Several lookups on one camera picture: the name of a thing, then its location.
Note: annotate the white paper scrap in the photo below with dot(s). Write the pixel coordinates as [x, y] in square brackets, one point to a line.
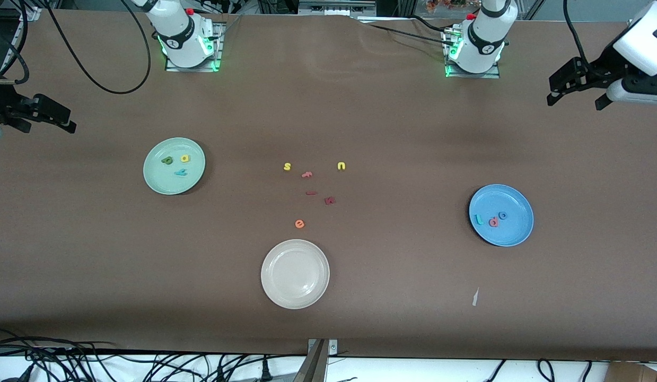
[475, 297]

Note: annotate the grey metal device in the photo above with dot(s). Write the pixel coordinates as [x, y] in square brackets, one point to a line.
[333, 8]

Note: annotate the orange artificial flowers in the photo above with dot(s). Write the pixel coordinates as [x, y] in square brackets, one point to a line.
[445, 4]

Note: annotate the cardboard box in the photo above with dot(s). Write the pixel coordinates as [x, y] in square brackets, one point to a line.
[625, 374]

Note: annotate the black power plug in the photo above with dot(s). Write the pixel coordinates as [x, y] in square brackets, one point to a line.
[265, 371]

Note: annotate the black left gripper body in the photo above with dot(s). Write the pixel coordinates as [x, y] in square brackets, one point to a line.
[604, 62]

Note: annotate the metal table edge bracket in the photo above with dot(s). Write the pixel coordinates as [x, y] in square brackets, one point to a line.
[313, 366]

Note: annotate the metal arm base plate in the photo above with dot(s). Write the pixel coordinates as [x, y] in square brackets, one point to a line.
[471, 75]
[193, 69]

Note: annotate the light green plate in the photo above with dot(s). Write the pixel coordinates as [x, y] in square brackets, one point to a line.
[164, 180]

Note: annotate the blue plate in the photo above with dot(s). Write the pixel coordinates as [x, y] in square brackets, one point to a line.
[514, 231]

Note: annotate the teal foam letter y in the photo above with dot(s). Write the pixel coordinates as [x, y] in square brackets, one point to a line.
[181, 172]

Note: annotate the aluminium corner bracket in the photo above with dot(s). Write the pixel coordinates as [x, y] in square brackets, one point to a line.
[32, 15]

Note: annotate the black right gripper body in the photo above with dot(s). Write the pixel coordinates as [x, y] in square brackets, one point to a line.
[0, 102]

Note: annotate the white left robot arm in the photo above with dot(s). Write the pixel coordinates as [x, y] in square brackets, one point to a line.
[484, 37]

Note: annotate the beige plate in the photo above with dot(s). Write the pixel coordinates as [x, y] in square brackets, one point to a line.
[295, 274]

